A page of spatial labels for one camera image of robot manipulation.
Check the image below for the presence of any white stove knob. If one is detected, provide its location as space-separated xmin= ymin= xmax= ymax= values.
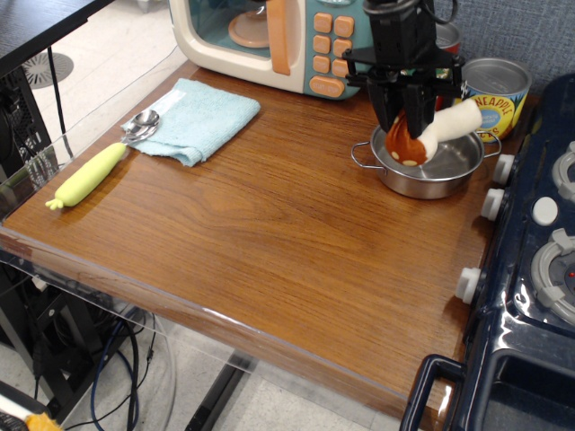
xmin=456 ymin=268 xmax=482 ymax=304
xmin=492 ymin=154 xmax=515 ymax=185
xmin=481 ymin=189 xmax=505 ymax=221

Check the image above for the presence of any dark blue toy stove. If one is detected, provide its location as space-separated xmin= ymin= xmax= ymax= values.
xmin=401 ymin=75 xmax=574 ymax=430

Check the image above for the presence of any white stove knob middle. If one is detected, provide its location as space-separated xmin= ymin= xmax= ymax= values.
xmin=481 ymin=189 xmax=505 ymax=221

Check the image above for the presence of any black desk at left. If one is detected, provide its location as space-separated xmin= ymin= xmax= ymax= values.
xmin=1 ymin=0 xmax=111 ymax=77

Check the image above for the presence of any silver metal pot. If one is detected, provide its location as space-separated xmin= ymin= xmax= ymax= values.
xmin=351 ymin=128 xmax=502 ymax=200

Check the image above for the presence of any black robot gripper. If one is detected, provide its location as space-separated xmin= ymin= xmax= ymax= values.
xmin=342 ymin=8 xmax=465 ymax=138

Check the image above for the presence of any black table leg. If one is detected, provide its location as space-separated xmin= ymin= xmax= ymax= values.
xmin=184 ymin=352 xmax=257 ymax=431

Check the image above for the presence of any pineapple slices can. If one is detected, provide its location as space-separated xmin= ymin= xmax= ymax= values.
xmin=463 ymin=57 xmax=532 ymax=143

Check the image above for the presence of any white stove knob lower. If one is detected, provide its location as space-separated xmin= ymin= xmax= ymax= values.
xmin=456 ymin=268 xmax=482 ymax=304

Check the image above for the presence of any green handled metal spoon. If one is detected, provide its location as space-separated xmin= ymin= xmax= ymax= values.
xmin=45 ymin=109 xmax=160 ymax=210

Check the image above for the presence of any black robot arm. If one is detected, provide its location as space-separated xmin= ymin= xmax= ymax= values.
xmin=342 ymin=0 xmax=464 ymax=138

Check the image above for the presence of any white stove knob upper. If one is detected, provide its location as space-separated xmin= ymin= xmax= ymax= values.
xmin=492 ymin=154 xmax=515 ymax=185

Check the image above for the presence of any toy microwave teal cream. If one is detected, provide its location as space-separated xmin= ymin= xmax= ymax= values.
xmin=169 ymin=0 xmax=373 ymax=100

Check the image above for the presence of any light blue cloth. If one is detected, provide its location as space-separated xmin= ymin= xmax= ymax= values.
xmin=130 ymin=78 xmax=261 ymax=167

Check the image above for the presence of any plush brown white mushroom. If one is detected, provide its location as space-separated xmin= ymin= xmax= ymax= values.
xmin=385 ymin=99 xmax=482 ymax=166

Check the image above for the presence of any blue cable on floor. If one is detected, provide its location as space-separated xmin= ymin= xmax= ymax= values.
xmin=89 ymin=321 xmax=140 ymax=431

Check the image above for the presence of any tomato sauce can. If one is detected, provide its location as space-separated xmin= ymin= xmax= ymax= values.
xmin=436 ymin=22 xmax=461 ymax=55

